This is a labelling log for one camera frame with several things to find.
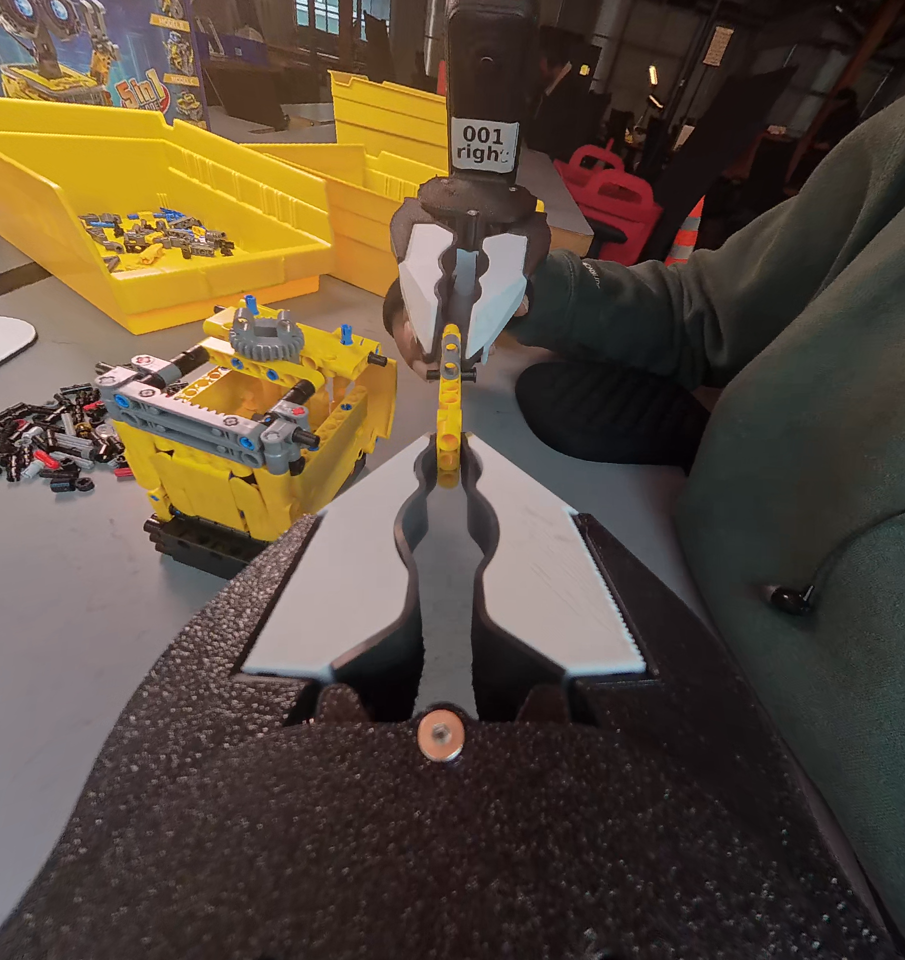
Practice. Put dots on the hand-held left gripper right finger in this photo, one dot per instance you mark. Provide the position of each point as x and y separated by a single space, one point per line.
557 592

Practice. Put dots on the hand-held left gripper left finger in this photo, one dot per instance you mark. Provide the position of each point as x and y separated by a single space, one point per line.
332 592

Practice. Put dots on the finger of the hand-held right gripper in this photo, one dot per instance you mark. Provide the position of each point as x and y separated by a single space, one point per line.
501 285
422 277

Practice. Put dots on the yellow lego beam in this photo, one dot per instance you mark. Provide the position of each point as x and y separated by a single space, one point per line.
450 420

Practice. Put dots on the yellow lego model black base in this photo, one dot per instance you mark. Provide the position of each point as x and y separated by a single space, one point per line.
212 480

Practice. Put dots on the heap of dark grey lego parts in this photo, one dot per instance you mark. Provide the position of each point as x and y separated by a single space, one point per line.
152 236

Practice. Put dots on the pile of red black lego pins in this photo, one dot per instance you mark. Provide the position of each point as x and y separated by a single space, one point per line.
40 442

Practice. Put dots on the blue lego set box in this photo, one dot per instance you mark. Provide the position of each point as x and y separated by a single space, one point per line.
47 45

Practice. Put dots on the person's right hand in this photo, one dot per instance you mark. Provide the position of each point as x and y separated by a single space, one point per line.
407 337

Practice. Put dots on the yellow parts bin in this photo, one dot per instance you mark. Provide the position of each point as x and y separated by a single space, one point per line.
385 112
355 217
47 202

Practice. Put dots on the red office chair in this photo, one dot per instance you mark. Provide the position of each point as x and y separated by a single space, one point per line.
625 217

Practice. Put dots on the black chair armrest pad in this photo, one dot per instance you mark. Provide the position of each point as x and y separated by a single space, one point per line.
610 412

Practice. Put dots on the orange traffic cone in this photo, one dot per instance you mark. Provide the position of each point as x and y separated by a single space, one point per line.
685 240

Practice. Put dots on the person's green sweatshirt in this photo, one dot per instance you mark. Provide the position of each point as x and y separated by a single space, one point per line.
835 562

